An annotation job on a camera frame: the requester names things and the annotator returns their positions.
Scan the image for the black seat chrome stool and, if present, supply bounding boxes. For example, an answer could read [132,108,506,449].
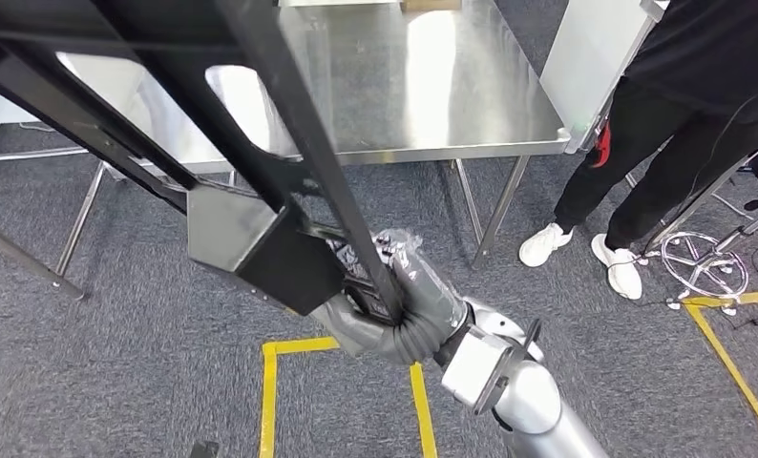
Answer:
[660,135,758,312]

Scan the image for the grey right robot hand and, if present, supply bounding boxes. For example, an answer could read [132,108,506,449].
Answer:
[309,228,470,366]

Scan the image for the stainless steel workbench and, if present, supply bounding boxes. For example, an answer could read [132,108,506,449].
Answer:
[56,0,573,268]

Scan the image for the person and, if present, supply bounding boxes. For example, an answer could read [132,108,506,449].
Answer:
[518,0,758,302]

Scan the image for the long black plastic frame part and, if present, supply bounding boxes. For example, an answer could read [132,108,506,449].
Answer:
[0,0,406,326]

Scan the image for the yellow floor tape square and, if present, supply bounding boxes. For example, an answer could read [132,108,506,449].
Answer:
[259,336,438,458]

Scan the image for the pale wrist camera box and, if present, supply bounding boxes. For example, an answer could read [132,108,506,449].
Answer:
[440,323,529,417]

